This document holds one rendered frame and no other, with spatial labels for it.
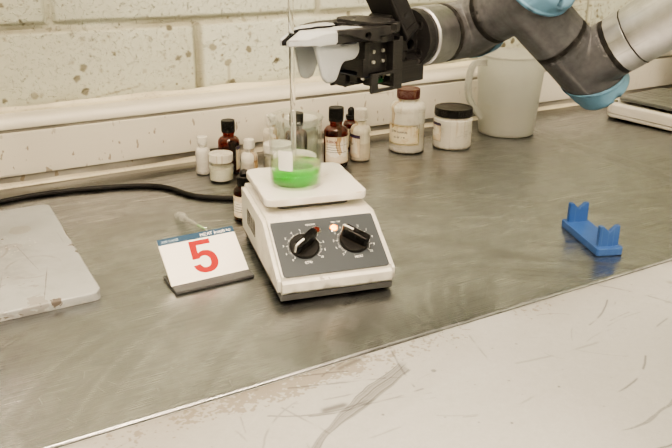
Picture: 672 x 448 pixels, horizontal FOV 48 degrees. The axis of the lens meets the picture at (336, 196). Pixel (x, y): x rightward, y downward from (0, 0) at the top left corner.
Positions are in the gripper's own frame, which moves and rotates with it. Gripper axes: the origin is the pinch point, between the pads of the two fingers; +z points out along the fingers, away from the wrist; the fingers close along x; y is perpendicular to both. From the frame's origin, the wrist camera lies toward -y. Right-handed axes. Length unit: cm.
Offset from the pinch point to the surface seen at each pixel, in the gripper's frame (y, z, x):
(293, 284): 23.7, 8.2, -9.0
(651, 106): 22, -92, 0
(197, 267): 24.4, 12.3, 2.6
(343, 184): 17.2, -4.4, -3.3
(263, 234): 20.6, 6.7, -2.3
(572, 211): 23.8, -31.8, -17.6
